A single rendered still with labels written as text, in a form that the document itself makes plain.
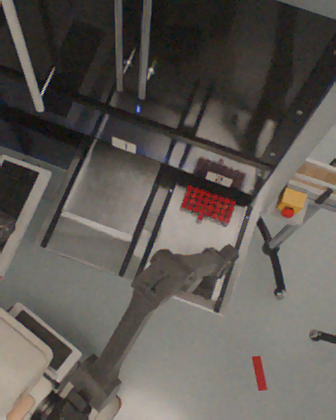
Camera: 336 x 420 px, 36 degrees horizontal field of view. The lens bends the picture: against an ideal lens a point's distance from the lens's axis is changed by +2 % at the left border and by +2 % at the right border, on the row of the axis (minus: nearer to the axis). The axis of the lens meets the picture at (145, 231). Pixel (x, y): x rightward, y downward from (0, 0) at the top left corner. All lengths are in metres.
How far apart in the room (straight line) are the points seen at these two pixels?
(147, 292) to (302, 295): 1.78
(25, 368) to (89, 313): 1.40
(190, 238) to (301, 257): 1.14
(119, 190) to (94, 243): 0.22
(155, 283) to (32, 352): 0.36
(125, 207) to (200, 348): 1.05
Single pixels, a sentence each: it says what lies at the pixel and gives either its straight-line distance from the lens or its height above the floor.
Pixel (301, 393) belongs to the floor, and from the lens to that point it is 2.71.
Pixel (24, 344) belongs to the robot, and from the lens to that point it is 1.27.
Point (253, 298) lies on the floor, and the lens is 2.70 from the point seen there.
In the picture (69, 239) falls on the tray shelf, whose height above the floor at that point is 0.88.
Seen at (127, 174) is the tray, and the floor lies 0.88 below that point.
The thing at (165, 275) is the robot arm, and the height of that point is 1.52.
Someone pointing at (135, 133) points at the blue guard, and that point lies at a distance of 1.65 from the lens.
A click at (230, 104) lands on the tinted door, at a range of 1.37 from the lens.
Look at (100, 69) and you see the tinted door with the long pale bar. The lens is 1.46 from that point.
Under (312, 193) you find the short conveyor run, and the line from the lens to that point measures 1.89.
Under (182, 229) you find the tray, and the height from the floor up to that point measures 0.88.
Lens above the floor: 2.58
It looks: 72 degrees down
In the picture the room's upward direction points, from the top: 8 degrees clockwise
